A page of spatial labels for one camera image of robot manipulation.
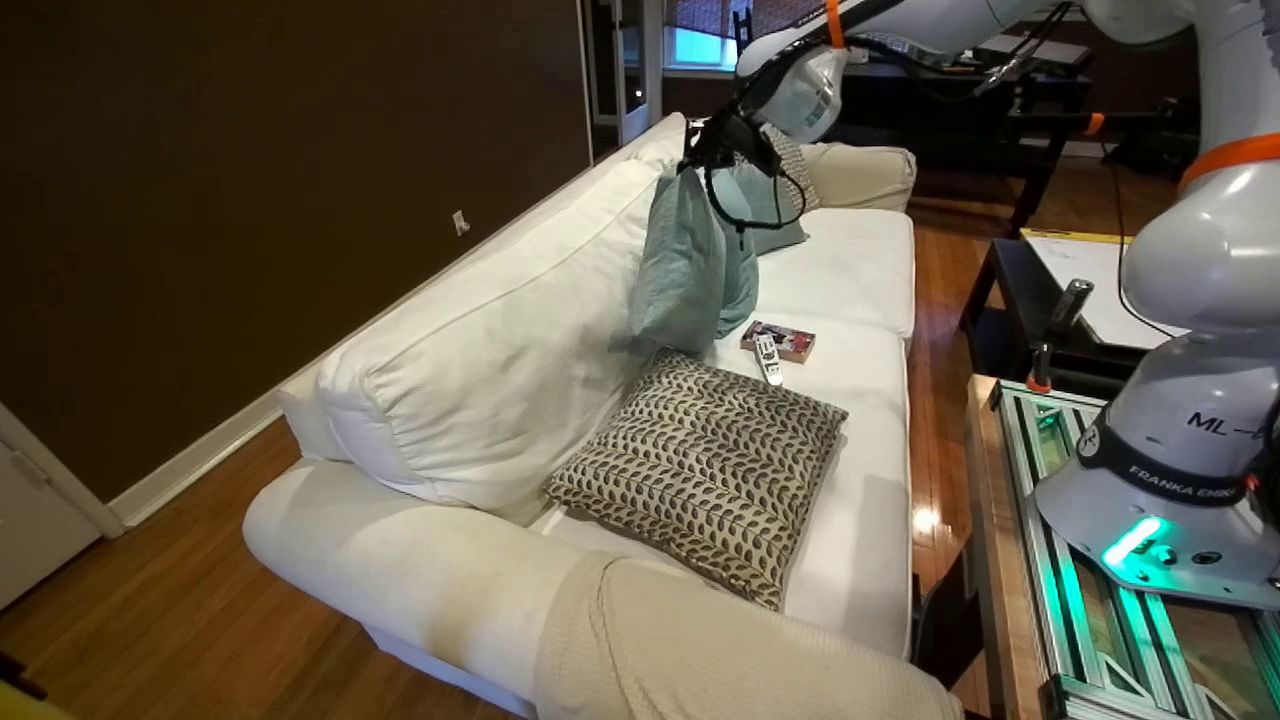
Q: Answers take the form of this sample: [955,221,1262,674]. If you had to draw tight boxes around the white remote control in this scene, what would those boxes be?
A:
[751,330,792,392]

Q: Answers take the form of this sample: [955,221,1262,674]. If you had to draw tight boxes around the white baseboard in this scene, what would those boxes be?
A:
[105,389,290,533]

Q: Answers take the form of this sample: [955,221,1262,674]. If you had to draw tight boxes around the white door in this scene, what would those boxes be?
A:
[0,397,126,613]

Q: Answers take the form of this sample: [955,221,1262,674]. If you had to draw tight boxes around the large white sofa back cushion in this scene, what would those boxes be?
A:
[317,156,673,529]

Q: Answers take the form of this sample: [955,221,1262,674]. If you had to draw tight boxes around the black desk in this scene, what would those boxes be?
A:
[835,31,1203,235]

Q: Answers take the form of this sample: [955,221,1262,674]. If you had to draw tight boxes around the white fabric sofa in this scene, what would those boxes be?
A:
[241,106,966,720]

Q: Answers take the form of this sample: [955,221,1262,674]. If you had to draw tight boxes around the white door frame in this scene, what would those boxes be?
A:
[573,0,673,152]

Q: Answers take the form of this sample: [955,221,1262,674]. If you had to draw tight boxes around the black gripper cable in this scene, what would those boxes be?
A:
[698,119,810,235]

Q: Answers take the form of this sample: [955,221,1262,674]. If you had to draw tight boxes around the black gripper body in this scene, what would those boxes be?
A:
[702,92,785,173]

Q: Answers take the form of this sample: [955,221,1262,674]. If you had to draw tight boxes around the leaf pattern pillow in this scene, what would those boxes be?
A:
[539,350,850,613]

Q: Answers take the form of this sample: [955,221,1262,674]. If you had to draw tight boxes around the wooden table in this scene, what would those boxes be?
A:
[961,369,1280,720]

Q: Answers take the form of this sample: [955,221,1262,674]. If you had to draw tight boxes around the aluminium frame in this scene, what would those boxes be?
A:
[994,376,1280,720]

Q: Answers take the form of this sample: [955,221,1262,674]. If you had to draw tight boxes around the black clamp handle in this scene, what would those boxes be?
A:
[1025,277,1095,397]

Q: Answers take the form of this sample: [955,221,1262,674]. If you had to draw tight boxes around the white paper sheet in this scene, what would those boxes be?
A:
[1021,233,1192,350]

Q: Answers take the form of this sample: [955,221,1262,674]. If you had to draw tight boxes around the bright window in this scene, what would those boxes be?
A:
[665,18,739,72]

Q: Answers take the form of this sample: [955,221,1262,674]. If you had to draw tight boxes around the black low table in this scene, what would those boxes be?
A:
[955,233,1192,400]

